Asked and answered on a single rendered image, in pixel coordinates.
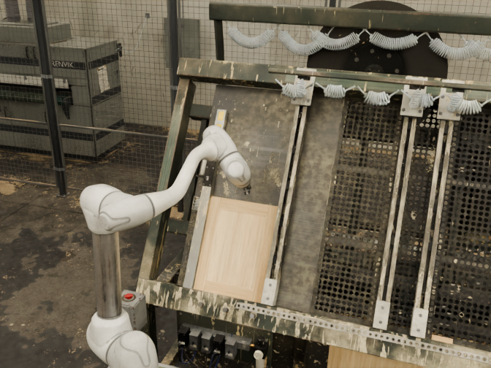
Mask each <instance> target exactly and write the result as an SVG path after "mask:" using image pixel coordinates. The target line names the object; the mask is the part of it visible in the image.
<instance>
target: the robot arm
mask: <svg viewBox="0 0 491 368"><path fill-rule="evenodd" d="M204 158H206V159H207V160H209V161H217V162H218V163H219V165H220V167H221V168H222V170H223V172H224V174H225V176H226V177H227V179H228V180H229V181H230V182H231V183H232V184H234V185H236V186H237V187H239V188H243V190H245V191H244V194H245V195H246V194H250V192H251V189H250V188H251V185H250V183H251V170H250V169H249V167H248V165H247V163H246V161H245V160H244V159H243V157H242V156H241V155H240V153H239V152H238V150H237V148H236V145H235V144H234V142H233V141H232V139H231V137H230V136H229V135H228V133H226V132H225V130H223V129H222V127H220V126H215V125H213V126H209V127H207V128H206V129H205V130H204V132H203V141H202V144H201V145H199V146H198V147H196V148H194V149H193V150H192V151H191V152H190V153H189V155H188V157H187V159H186V161H185V163H184V165H183V166H182V168H181V170H180V172H179V174H178V176H177V178H176V180H175V182H174V183H173V185H172V186H171V187H170V188H169V189H167V190H165V191H159V192H154V193H144V194H140V195H137V196H132V195H130V194H127V193H123V192H122V191H120V190H118V189H117V188H114V187H112V186H110V185H105V184H98V185H91V186H88V187H87V188H85V189H84V190H83V192H82V193H81V195H80V206H81V209H82V210H83V214H84V216H85V220H86V223H87V225H88V228H89V230H90V231H91V232H92V238H93V249H94V271H95V283H96V305H97V312H96V313H95V314H94V315H93V317H92V319H91V322H90V324H89V325H88V328H87V332H86V337H87V342H88V345H89V347H90V348H91V350H92V351H93V352H94V353H95V354H96V355H97V356H98V357H99V358H100V359H101V360H102V361H103V362H104V363H106V364H107V365H109V366H110V368H159V363H158V357H157V353H156V348H155V345H154V344H153V341H152V339H151V338H150V337H149V336H148V335H147V334H146V333H144V332H142V331H133V329H132V325H131V323H130V320H129V314H128V313H127V311H125V310H124V309H123V308H122V297H121V267H120V252H119V236H118V232H119V231H124V230H127V229H131V228H134V227H135V226H139V225H141V224H143V223H145V222H147V221H149V220H150V219H152V218H155V217H156V216H157V215H159V214H160V213H162V212H164V211H165V210H167V209H169V208H170V207H172V206H173V205H175V204H177V203H178V202H179V201H180V200H181V199H182V198H183V197H184V195H185V194H186V192H187V190H188V188H189V186H190V183H191V180H192V178H193V176H194V173H195V171H196V169H197V166H198V164H199V162H200V161H201V160H202V159H204Z"/></svg>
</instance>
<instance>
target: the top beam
mask: <svg viewBox="0 0 491 368"><path fill-rule="evenodd" d="M269 68H275V69H292V70H297V68H304V69H316V71H317V72H328V73H337V74H354V75H363V76H372V77H390V78H399V79H405V78H406V77H417V76H408V75H398V74H380V73H371V72H353V71H344V70H334V69H317V68H308V67H298V66H281V65H271V64H253V63H244V62H234V61H217V60H207V59H198V58H179V62H178V68H177V72H176V74H177V76H179V77H183V78H189V79H191V80H192V81H193V82H200V83H215V84H223V85H238V86H246V87H255V88H269V89H278V90H281V89H282V87H281V86H280V85H279V84H278V83H277V82H276V81H275V79H277V80H278V81H279V82H280V83H281V84H282V85H284V87H285V85H286V84H287V83H288V84H289V83H290V84H292V85H294V81H295V76H296V75H290V74H273V73H269V72H268V69H269ZM421 78H427V81H434V82H442V80H453V79H444V78H434V77H421ZM457 81H465V84H470V85H487V86H491V83H490V82H480V81H471V80H457ZM316 82H317V83H318V84H320V85H321V86H322V87H324V88H326V87H327V86H328V85H329V86H330V84H331V85H342V87H343V88H345V90H346V89H348V88H350V87H353V86H356V87H355V88H352V89H350V90H348V91H347V92H345V96H355V97H364V94H363V93H362V92H361V91H360V90H359V89H358V87H357V86H359V87H360V88H361V89H362V90H363V91H364V92H365V93H368V92H369V91H370V92H371V91H373V92H376V93H381V92H385V94H388V95H389V96H390V95H391V94H392V93H394V92H395V91H397V90H398V89H399V91H398V92H397V93H396V94H394V95H393V96H391V97H390V99H389V100H394V101H402V100H403V92H402V91H401V90H403V91H404V85H403V84H394V83H377V82H368V81H359V80H342V79H334V78H325V77H316V78H315V82H314V87H313V93H324V89H323V88H321V87H319V86H318V85H317V84H316ZM426 93H427V95H428V94H430V96H432V97H433V98H435V97H437V96H440V93H441V88H437V87H428V86H427V88H426ZM463 99H464V100H467V101H473V100H474V101H475V100H477V102H480V104H483V103H484V102H486V101H487V100H489V99H491V92H488V91H471V90H465V91H464V93H463ZM481 108H482V109H488V110H491V101H489V102H487V103H486V104H484V105H483V107H481Z"/></svg>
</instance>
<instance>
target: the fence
mask: <svg viewBox="0 0 491 368"><path fill-rule="evenodd" d="M219 111H221V112H224V117H223V120H218V113H219ZM227 117H228V112H227V111H226V110H217V115H216V122H215V126H216V124H222V126H221V127H222V129H223V130H225V128H226V124H227ZM217 169H218V162H216V167H215V171H214V175H213V182H212V186H211V187H207V186H202V193H201V197H200V201H199V207H198V212H197V219H196V223H195V227H194V233H193V237H192V241H191V249H190V253H189V259H188V263H187V267H186V274H185V279H184V283H183V287H184V288H190V289H194V281H195V277H196V273H197V267H198V262H199V255H200V251H201V247H202V240H203V236H204V232H205V225H206V220H207V216H208V210H209V206H210V198H211V196H213V189H214V185H215V181H216V173H217Z"/></svg>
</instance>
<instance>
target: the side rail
mask: <svg viewBox="0 0 491 368"><path fill-rule="evenodd" d="M195 89H196V85H195V84H194V83H193V82H192V81H190V79H188V80H187V79H180V80H179V83H178V90H177V94H176V98H175V104H174V108H173V112H172V119H171V123H170V129H169V133H168V137H167V143H166V147H165V151H164V157H163V161H162V165H161V171H160V175H159V182H158V186H157V190H156V192H159V191H165V190H167V189H169V188H170V187H171V186H172V185H173V183H174V182H175V180H176V178H177V176H178V173H179V168H180V162H181V158H182V154H183V148H184V144H185V140H186V133H187V129H188V125H189V118H190V117H189V113H190V109H191V104H193V100H194V93H195ZM171 209H172V207H170V208H169V209H167V210H165V211H164V212H162V213H160V214H159V215H157V216H156V217H155V218H152V219H151V221H150V225H149V229H148V235H147V239H146V243H145V249H144V253H143V257H142V263H141V267H140V274H139V278H142V279H146V280H149V279H153V280H157V277H158V273H159V267H160V263H161V256H162V252H163V248H164V241H165V237H166V233H167V232H166V227H167V221H168V218H169V217H170V213H171Z"/></svg>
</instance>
